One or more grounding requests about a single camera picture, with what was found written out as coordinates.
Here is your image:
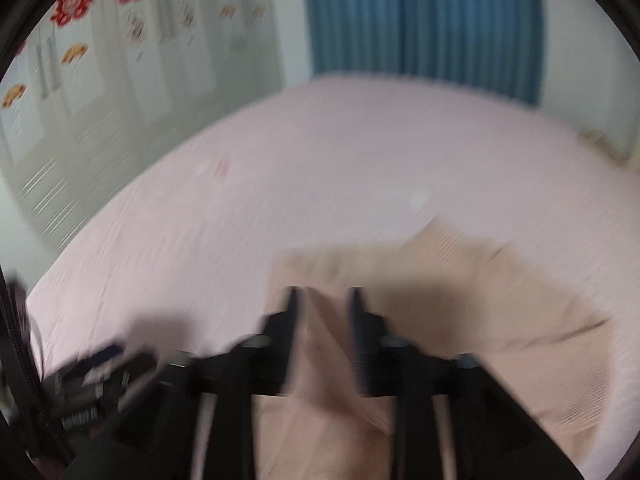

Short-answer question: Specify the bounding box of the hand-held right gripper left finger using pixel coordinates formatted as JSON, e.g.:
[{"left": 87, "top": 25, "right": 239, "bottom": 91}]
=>
[{"left": 65, "top": 286, "right": 303, "bottom": 480}]

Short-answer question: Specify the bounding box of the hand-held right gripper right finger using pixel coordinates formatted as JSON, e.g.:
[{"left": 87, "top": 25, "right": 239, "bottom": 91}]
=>
[{"left": 347, "top": 286, "right": 586, "bottom": 480}]

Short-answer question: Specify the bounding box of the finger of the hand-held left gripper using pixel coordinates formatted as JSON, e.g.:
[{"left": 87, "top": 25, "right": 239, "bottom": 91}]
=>
[{"left": 75, "top": 341, "right": 126, "bottom": 372}]

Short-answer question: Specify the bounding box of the beige ribbed small garment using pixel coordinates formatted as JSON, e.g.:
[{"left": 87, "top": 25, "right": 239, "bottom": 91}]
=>
[{"left": 252, "top": 220, "right": 618, "bottom": 480}]

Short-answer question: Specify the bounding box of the pink bed sheet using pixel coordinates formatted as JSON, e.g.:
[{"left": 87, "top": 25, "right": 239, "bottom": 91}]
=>
[{"left": 25, "top": 72, "right": 640, "bottom": 480}]

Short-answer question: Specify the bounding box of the white wardrobe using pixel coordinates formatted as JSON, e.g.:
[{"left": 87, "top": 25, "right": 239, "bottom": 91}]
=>
[{"left": 0, "top": 0, "right": 288, "bottom": 256}]

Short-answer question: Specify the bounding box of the blue curtain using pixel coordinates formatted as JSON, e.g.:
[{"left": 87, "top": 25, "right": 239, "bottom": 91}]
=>
[{"left": 300, "top": 0, "right": 546, "bottom": 106}]

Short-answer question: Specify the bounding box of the cream headboard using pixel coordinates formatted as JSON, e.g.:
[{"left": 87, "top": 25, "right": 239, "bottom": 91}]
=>
[{"left": 577, "top": 127, "right": 640, "bottom": 171}]

